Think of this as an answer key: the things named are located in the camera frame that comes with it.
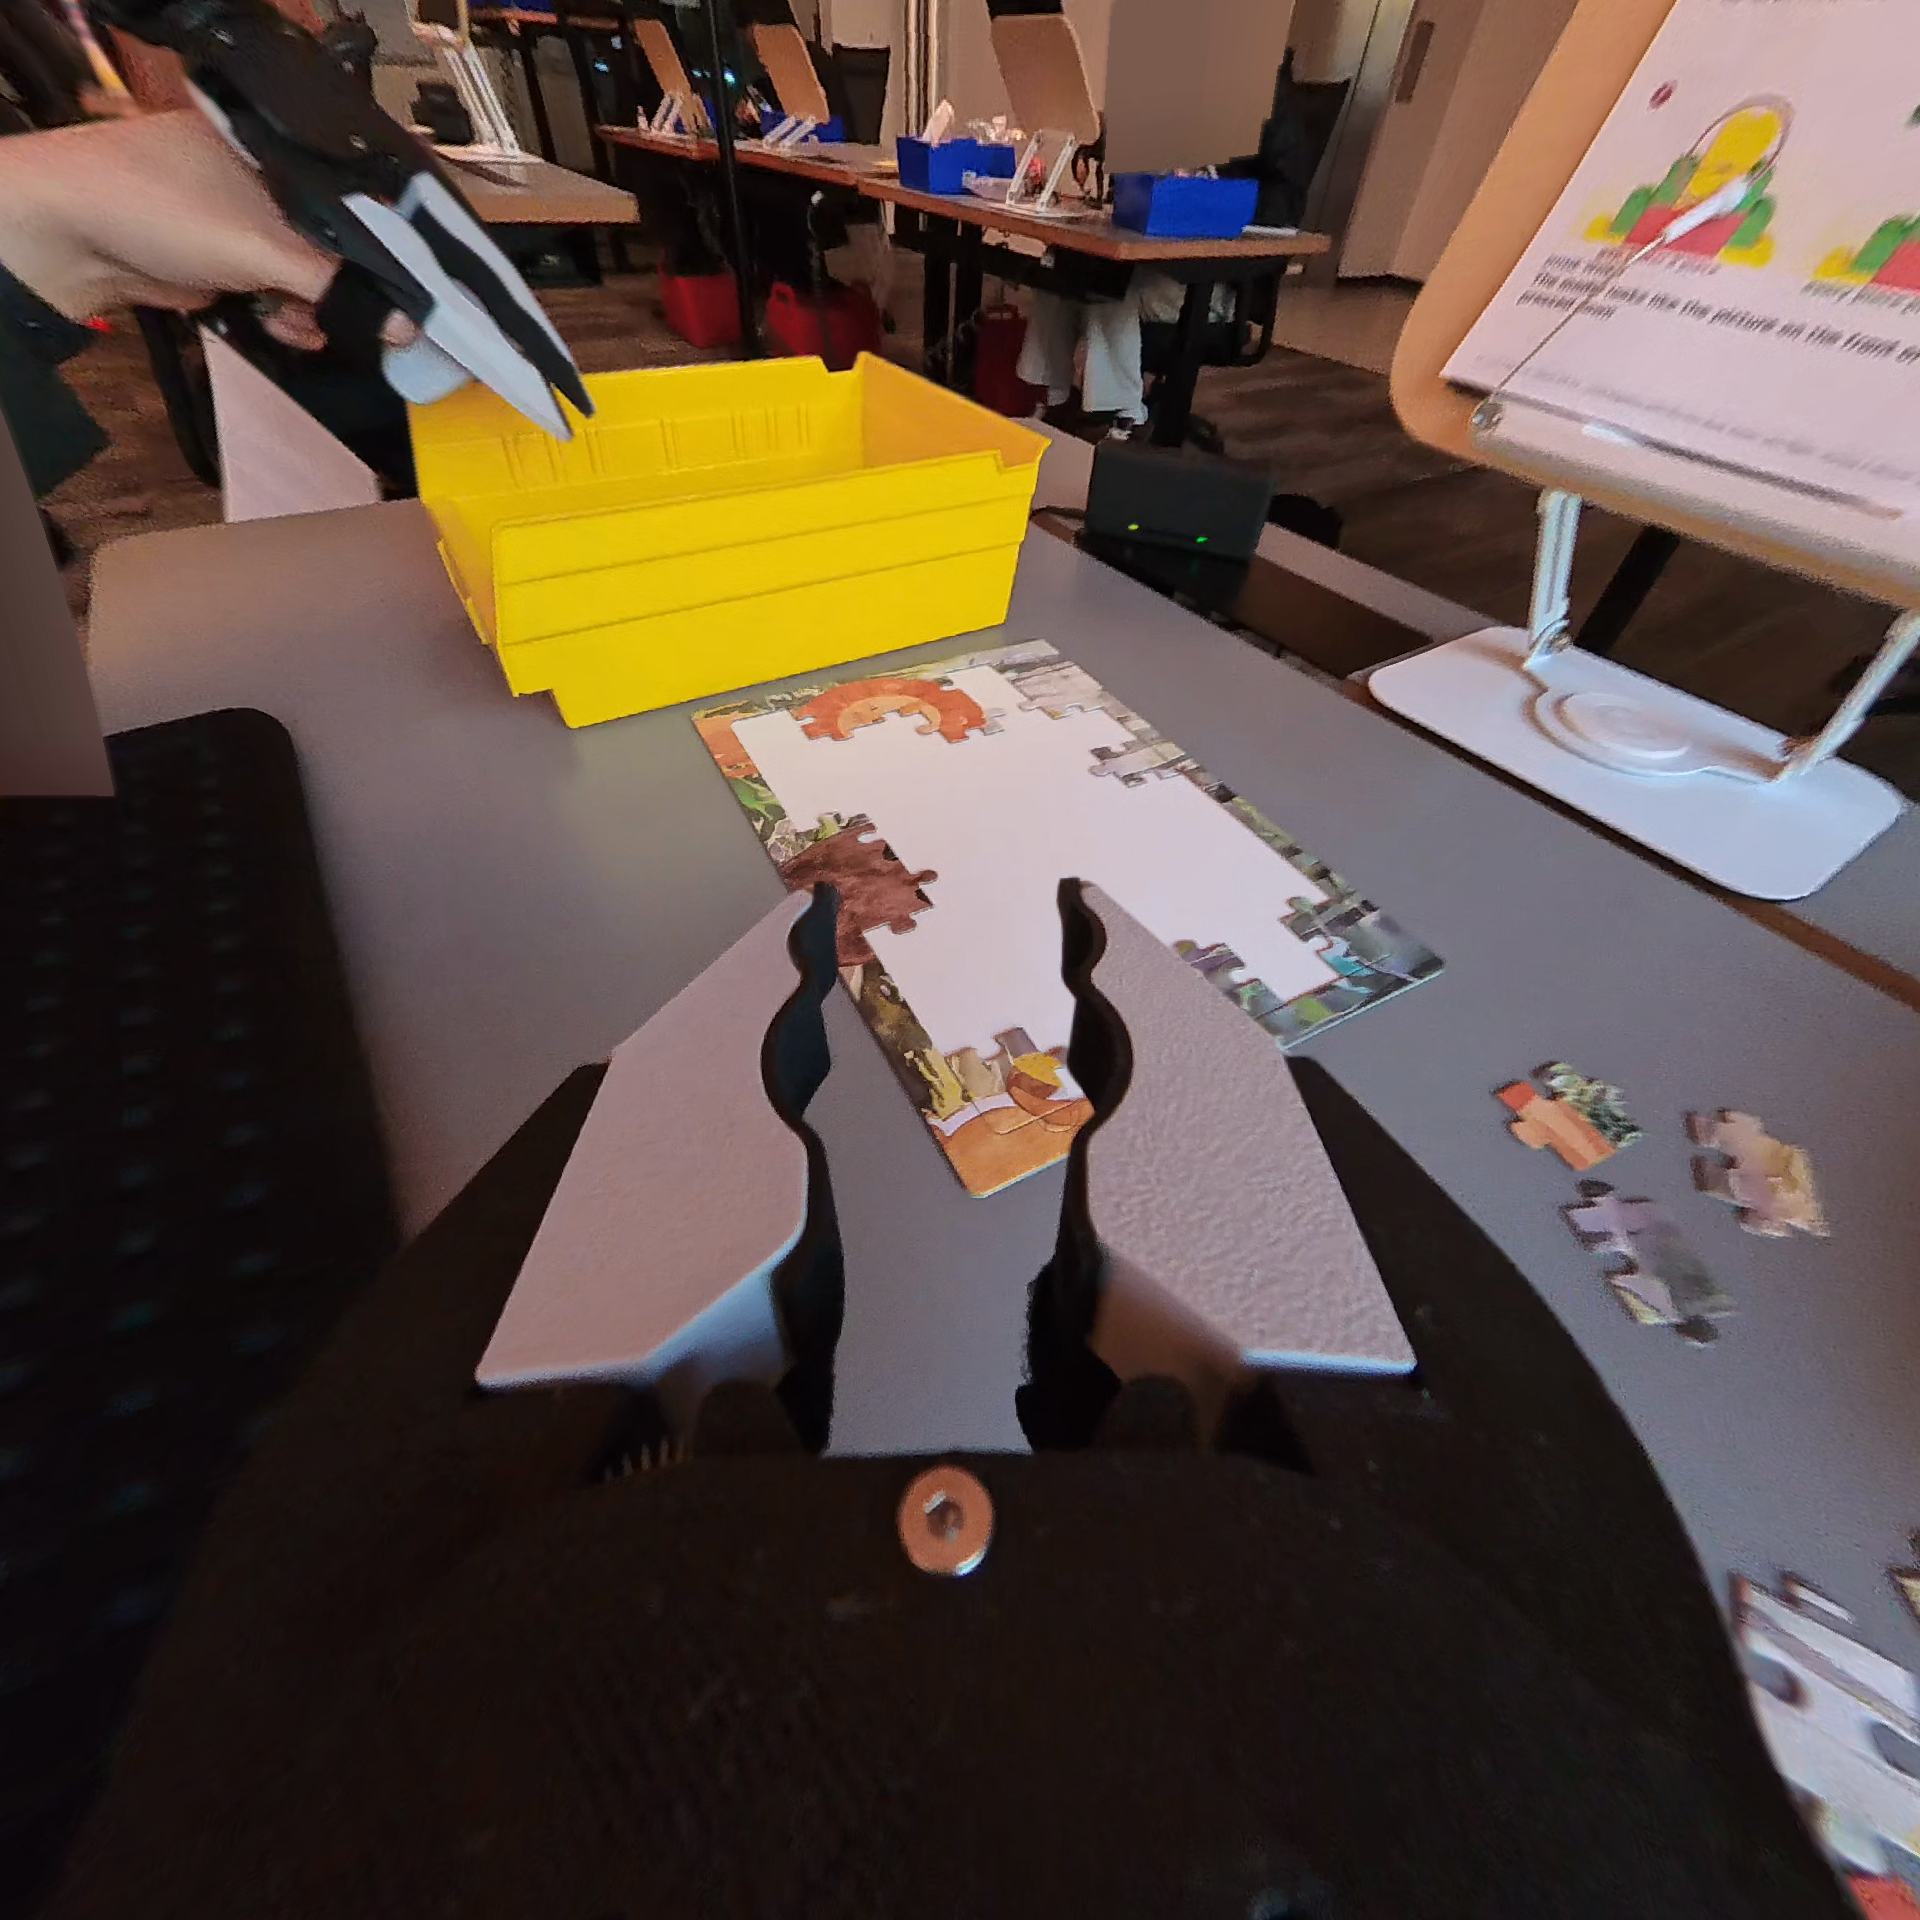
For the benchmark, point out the red puzzle piece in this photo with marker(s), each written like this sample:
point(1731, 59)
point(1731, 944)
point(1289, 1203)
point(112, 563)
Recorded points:
point(933, 707)
point(967, 728)
point(875, 710)
point(823, 720)

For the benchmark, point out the printed instruction sheet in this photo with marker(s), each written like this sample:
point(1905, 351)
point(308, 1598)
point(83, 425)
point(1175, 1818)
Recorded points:
point(1622, 315)

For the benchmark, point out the puzzle frame tray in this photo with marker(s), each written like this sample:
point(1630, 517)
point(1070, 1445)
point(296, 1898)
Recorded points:
point(1050, 856)

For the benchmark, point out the light background desk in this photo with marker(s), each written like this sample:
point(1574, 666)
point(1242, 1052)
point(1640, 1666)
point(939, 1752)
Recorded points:
point(558, 194)

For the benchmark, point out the cluster of loose puzzle pieces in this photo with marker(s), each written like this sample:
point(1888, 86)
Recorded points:
point(1823, 1696)

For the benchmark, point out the green white puzzle piece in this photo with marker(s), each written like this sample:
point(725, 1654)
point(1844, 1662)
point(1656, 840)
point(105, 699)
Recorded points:
point(841, 834)

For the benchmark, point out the black pole stand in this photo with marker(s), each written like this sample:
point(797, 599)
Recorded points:
point(733, 151)

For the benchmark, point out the red bag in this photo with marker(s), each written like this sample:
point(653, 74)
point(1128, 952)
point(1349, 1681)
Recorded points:
point(820, 326)
point(1004, 359)
point(702, 309)

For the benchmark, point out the wooden background desk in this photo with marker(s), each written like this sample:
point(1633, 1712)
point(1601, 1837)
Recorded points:
point(1078, 224)

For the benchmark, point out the purple puzzle piece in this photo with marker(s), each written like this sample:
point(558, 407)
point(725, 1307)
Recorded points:
point(1228, 975)

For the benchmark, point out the blue box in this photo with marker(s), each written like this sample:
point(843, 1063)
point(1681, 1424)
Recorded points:
point(1186, 205)
point(953, 167)

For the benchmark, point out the teal grey puzzle piece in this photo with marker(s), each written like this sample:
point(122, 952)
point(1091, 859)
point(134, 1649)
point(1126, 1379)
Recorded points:
point(1372, 944)

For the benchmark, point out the yellow brown puzzle piece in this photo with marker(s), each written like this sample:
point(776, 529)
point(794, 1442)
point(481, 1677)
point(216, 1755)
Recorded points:
point(1038, 1077)

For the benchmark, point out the yellow plastic bin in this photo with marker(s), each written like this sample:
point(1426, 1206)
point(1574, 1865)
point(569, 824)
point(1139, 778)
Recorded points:
point(750, 599)

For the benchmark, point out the small wooden document board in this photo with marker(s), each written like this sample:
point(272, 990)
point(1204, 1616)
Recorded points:
point(1050, 77)

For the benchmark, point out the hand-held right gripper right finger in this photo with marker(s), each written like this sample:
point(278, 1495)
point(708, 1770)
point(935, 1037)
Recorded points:
point(1244, 1198)

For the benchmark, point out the white hanging tag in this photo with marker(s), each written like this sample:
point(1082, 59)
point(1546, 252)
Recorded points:
point(278, 450)

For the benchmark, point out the person's left hand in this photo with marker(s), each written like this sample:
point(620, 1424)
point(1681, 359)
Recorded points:
point(151, 211)

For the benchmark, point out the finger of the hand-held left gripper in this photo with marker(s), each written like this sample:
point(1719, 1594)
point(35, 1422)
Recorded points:
point(453, 315)
point(503, 286)

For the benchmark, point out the metal page holder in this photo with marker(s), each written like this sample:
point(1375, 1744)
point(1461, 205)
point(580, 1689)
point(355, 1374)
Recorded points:
point(1485, 415)

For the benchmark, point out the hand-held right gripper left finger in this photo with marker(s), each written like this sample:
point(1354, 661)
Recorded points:
point(661, 1198)

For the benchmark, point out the black office chair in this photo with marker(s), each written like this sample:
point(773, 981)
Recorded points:
point(1215, 324)

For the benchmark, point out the black charger box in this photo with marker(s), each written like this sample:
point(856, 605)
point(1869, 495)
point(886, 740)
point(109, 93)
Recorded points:
point(1178, 495)

